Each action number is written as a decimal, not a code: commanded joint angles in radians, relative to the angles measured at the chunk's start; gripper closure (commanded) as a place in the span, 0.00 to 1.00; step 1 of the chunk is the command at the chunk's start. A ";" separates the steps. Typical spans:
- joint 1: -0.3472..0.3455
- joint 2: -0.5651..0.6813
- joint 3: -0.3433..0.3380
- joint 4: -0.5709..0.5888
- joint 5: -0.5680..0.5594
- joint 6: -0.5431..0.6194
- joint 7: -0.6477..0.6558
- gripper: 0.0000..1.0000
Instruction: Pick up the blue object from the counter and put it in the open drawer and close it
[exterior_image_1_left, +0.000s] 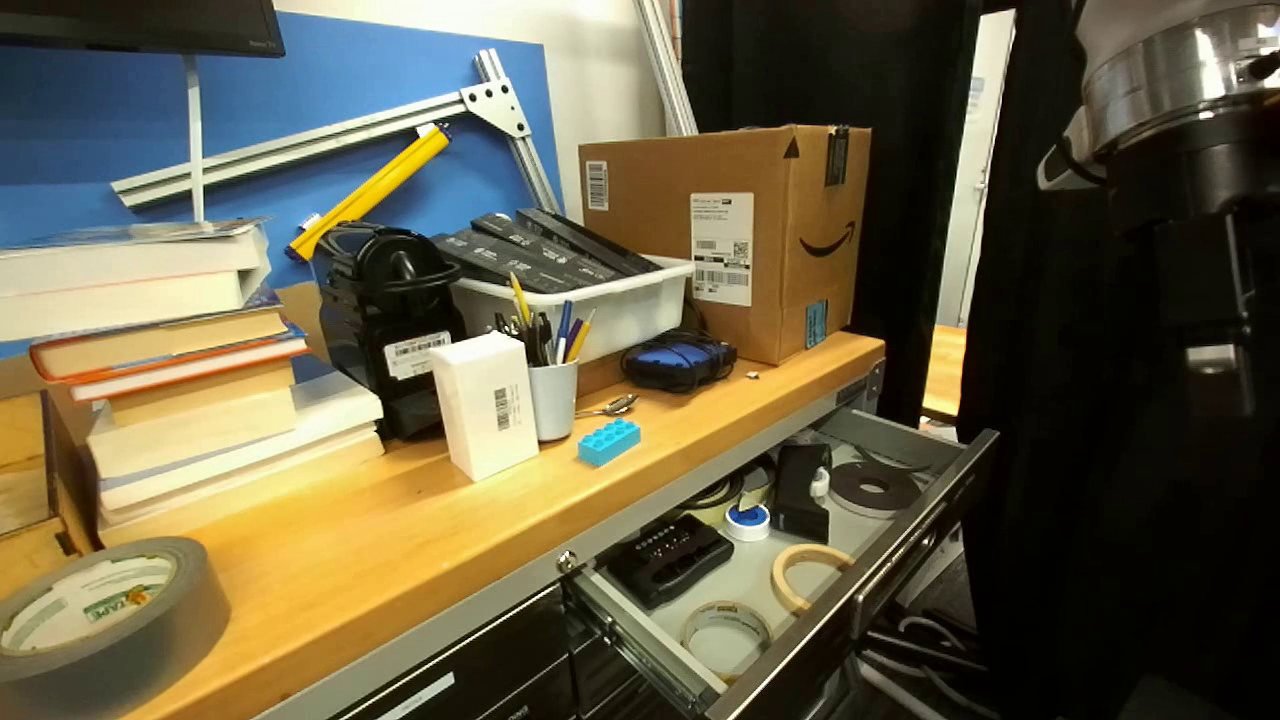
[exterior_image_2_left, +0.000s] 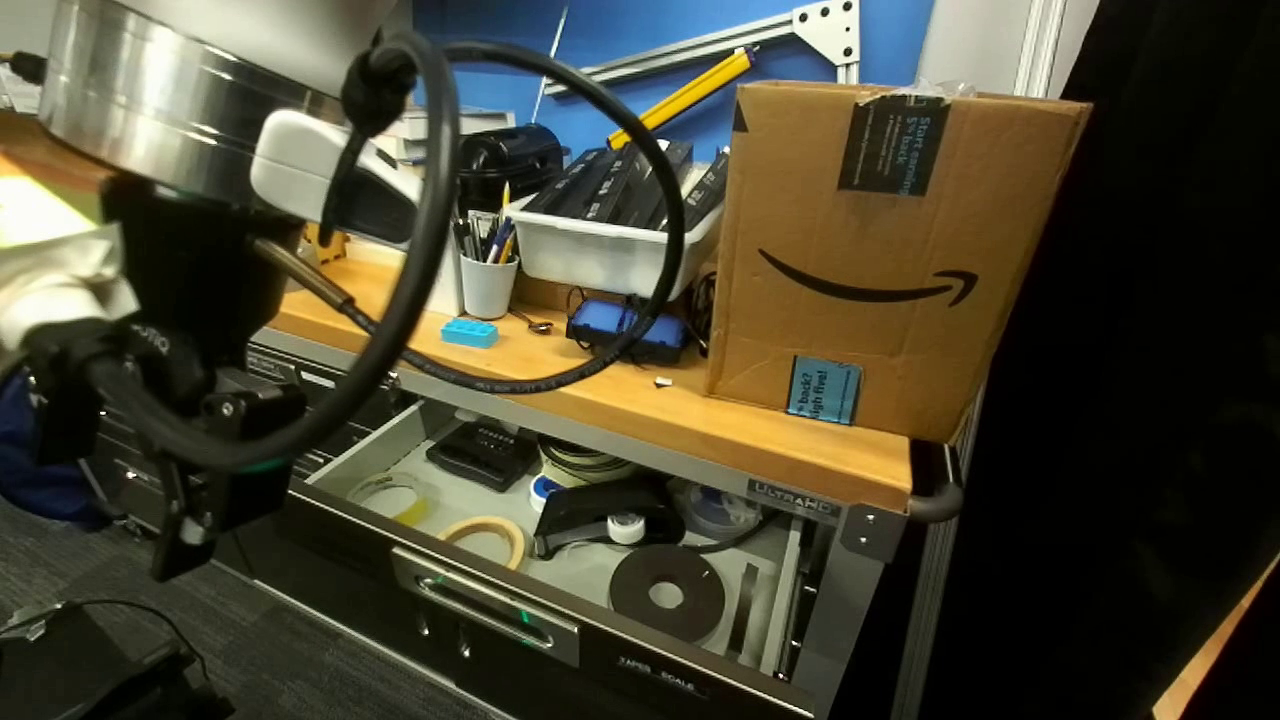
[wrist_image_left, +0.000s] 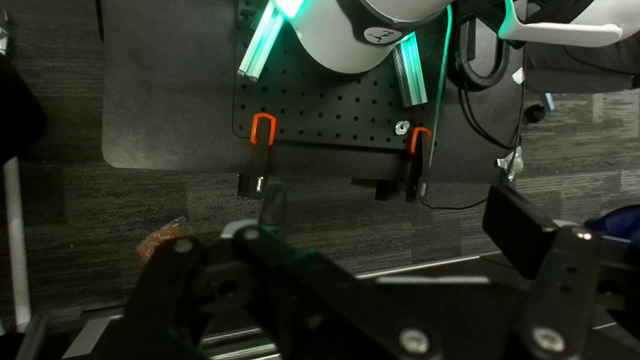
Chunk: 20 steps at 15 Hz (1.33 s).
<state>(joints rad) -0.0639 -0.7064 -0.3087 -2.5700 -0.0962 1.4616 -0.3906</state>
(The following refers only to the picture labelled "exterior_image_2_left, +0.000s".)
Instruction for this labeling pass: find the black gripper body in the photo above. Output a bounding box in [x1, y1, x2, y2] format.
[22, 316, 310, 541]

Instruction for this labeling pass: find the small blue block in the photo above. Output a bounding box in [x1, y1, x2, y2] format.
[435, 313, 504, 352]

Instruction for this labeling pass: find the black drawer cabinet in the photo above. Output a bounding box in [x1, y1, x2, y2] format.
[210, 505, 802, 720]

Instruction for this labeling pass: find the black case in drawer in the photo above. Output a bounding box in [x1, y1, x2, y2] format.
[424, 416, 545, 497]

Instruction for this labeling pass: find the grey metal drawer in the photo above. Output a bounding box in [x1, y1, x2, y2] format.
[282, 396, 912, 712]

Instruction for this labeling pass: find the clear tape roll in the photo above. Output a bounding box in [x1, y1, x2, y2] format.
[354, 480, 440, 530]

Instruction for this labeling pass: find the beige masking tape roll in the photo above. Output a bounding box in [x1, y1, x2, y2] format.
[435, 512, 531, 571]

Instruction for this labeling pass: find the white pen cup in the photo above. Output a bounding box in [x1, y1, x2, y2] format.
[450, 245, 524, 323]

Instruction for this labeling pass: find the blue pen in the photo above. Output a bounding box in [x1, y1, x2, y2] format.
[462, 213, 504, 267]

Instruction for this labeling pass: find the yellow pencil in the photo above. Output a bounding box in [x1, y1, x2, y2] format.
[491, 179, 514, 265]

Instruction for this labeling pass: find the white tape roll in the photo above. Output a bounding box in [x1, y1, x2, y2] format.
[536, 436, 641, 493]

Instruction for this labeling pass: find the black stapler tool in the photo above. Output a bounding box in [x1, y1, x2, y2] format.
[528, 475, 691, 560]

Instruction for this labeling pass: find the blue and black pouch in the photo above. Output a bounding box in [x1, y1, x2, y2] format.
[565, 292, 691, 362]

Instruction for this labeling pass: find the white plastic bin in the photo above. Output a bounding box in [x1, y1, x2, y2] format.
[509, 146, 732, 304]

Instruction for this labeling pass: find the black flat box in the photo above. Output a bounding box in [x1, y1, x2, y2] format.
[676, 143, 737, 223]
[528, 135, 700, 232]

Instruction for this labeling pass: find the black flat disc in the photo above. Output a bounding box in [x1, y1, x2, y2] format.
[604, 541, 732, 644]

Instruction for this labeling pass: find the yellow spirit level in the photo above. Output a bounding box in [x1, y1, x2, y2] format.
[604, 49, 760, 156]

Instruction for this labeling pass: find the brown cardboard shipping box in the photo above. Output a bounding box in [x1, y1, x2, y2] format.
[704, 79, 1094, 442]

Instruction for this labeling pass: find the black curtain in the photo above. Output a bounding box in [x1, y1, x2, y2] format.
[915, 0, 1280, 720]

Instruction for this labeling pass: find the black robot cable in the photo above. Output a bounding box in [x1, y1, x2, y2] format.
[117, 32, 691, 480]

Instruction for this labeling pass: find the white metal frame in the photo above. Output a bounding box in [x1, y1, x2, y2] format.
[536, 0, 862, 99]

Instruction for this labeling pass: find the blue wall board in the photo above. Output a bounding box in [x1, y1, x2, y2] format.
[408, 0, 940, 166]

